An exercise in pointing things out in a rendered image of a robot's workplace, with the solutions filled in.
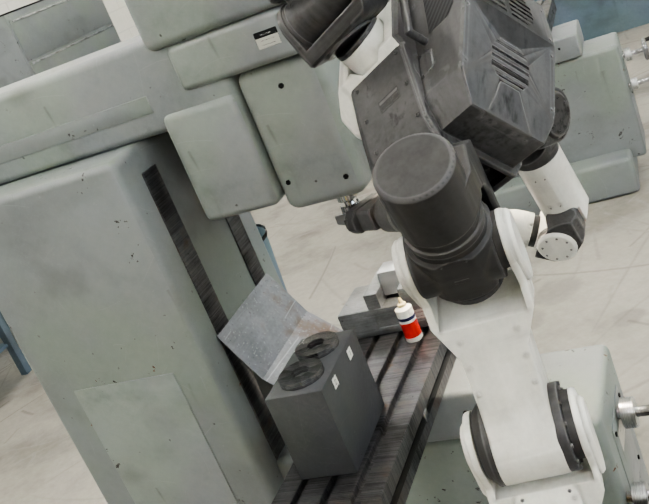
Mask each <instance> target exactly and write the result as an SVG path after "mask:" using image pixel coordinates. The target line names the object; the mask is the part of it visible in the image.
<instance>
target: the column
mask: <svg viewBox="0 0 649 504"><path fill-rule="evenodd" d="M266 273H267V274H268V275H270V276H271V277H272V278H273V279H274V280H275V281H276V282H277V283H278V284H279V285H280V286H281V287H282V288H283V286H282V283H281V281H280V279H279V276H278V274H277V272H276V269H275V267H274V265H273V263H272V260H271V258H270V256H269V253H268V251H267V249H266V247H265V244H264V242H263V240H262V237H261V235H260V233H259V231H258V228H257V226H256V224H255V221H254V219H253V217H252V215H251V212H246V213H242V214H238V215H234V216H231V217H227V218H223V219H219V220H210V219H209V218H208V217H207V216H206V214H205V212H204V209H203V207H202V205H201V203H200V201H199V198H198V196H197V194H196V192H195V190H194V187H193V185H192V183H191V181H190V179H189V176H188V174H187V172H186V170H185V168H184V165H183V163H182V161H181V159H180V157H179V154H178V152H177V150H176V148H175V146H174V143H173V141H172V139H171V137H170V135H169V132H165V133H162V134H158V135H155V136H152V137H149V138H146V139H143V140H140V141H137V142H133V143H130V144H127V145H124V146H121V147H118V148H115V149H112V150H109V151H105V152H102V153H99V154H96V155H93V156H90V157H87V158H84V159H80V160H77V161H74V162H71V163H68V164H65V165H62V166H59V167H56V168H52V169H49V170H46V171H43V172H40V173H37V174H34V175H31V176H27V177H24V178H21V179H18V180H15V181H12V182H9V183H6V184H3V185H0V312H1V314H2V315H3V317H4V319H5V321H6V323H7V324H8V326H9V328H10V330H11V331H12V333H13V335H14V337H15V339H16V340H17V342H18V344H19V346H20V348H21V349H22V351H23V353H24V355H25V357H26V358H27V360H28V362H29V364H30V366H31V367H32V369H33V371H34V373H35V374H36V376H37V378H38V380H39V382H40V383H41V385H42V387H43V389H44V391H45V392H46V394H47V396H48V398H49V400H50V401H51V403H52V405H53V407H54V409H55V410H56V412H57V414H58V416H59V418H60V419H61V421H62V423H63V425H64V426H65V428H66V430H67V432H68V434H69V435H70V437H71V439H72V441H73V443H74V444H75V446H76V448H77V450H78V452H79V453H80V455H81V457H82V459H83V461H84V462H85V464H86V466H87V468H88V470H89V471H90V473H91V475H92V477H93V478H94V480H95V482H96V484H97V486H98V487H99V489H100V491H101V493H102V495H103V496H104V498H105V500H106V502H107V504H272V502H273V500H274V498H275V496H276V494H277V492H278V490H279V488H280V487H281V485H282V483H283V481H284V479H283V477H282V475H281V472H280V470H279V468H278V466H277V460H278V457H279V455H280V453H281V451H282V449H283V448H284V446H285V443H284V441H283V439H282V436H281V434H280V432H279V430H278V428H277V426H276V423H275V421H274V419H273V417H272V415H271V413H270V411H269V408H268V406H267V404H266V402H265V399H266V397H267V396H268V394H269V392H270V391H271V389H272V387H273V385H271V384H270V383H268V382H266V381H264V380H262V379H261V378H260V377H259V376H258V375H257V374H256V373H255V372H254V371H253V370H251V369H250V368H249V367H248V366H247V365H246V364H245V363H244V362H243V361H242V360H241V359H240V358H239V357H237V356H236V355H235V354H234V353H233V352H232V351H231V350H230V349H229V348H228V347H227V346H226V345H224V344H223V343H222V342H221V341H220V340H219V339H218V338H217V336H218V335H219V333H220V332H221V331H222V329H223V328H224V327H225V325H226V324H227V323H228V322H229V320H230V319H231V318H232V316H233V315H234V314H235V313H236V311H237V310H238V309H239V307H240V306H241V305H242V304H243V302H244V301H245V300H246V299H247V297H248V296H249V295H250V293H251V292H252V291H253V290H254V288H255V287H256V286H257V285H258V283H259V282H260V281H261V279H262V278H263V277H264V276H265V274H266ZM283 289H284V288H283Z"/></svg>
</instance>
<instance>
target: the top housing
mask: <svg viewBox="0 0 649 504"><path fill-rule="evenodd" d="M124 1H125V3H126V6H127V8H128V10H129V12H130V15H131V17H132V19H133V21H134V23H135V26H136V28H137V30H138V32H139V35H140V37H141V39H142V41H143V43H144V45H145V47H146V48H147V49H149V50H151V51H156V50H160V49H162V48H165V47H168V46H170V45H173V44H176V43H178V42H181V41H184V40H187V39H189V38H192V37H195V36H197V35H200V34H203V33H206V32H208V31H211V30H214V29H217V28H219V27H222V26H225V25H227V24H230V23H233V22H236V21H238V20H241V19H244V18H246V17H249V16H252V15H255V14H257V13H260V12H263V11H265V10H268V9H271V8H273V7H276V6H279V5H282V4H284V3H286V2H284V3H281V4H272V3H270V2H269V1H268V0H124Z"/></svg>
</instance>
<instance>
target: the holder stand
mask: <svg viewBox="0 0 649 504"><path fill-rule="evenodd" d="M265 402H266V404H267V406H268V408H269V411H270V413H271V415H272V417H273V419H274V421H275V423H276V426H277V428H278V430H279V432H280V434H281V436H282V439H283V441H284V443H285V445H286V447H287V449H288V451H289V454H290V456H291V458H292V460H293V462H294V464H295V466H296V469H297V471H298V473H299V475H300V477H301V479H303V480H304V479H312V478H319V477H327V476H335V475H343V474H351V473H357V472H358V470H359V467H360V465H361V462H362V460H363V457H364V455H365V452H366V450H367V447H368V445H369V442H370V440H371V437H372V435H373V433H374V430H375V428H376V425H377V423H378V420H379V418H380V415H381V413H382V410H383V408H384V402H383V400H382V397H381V395H380V392H379V390H378V388H377V385H376V383H375V380H374V378H373V375H372V373H371V371H370V368H369V366H368V363H367V361H366V359H365V356H364V354H363V351H362V349H361V347H360V344H359V342H358V339H357V337H356V335H355V332H354V330H353V329H350V330H345V331H340V332H332V331H324V332H319V333H316V334H313V335H311V336H309V337H307V338H305V339H301V341H300V342H299V344H298V345H297V346H296V348H295V351H294V352H293V354H292V356H291V357H290V359H289V361H288V362H287V364H286V366H285V367H284V369H283V371H282V372H281V373H280V374H279V376H278V379H277V381H276V382H275V384H274V386H273V387H272V389H271V391H270V392H269V394H268V396H267V397H266V399H265Z"/></svg>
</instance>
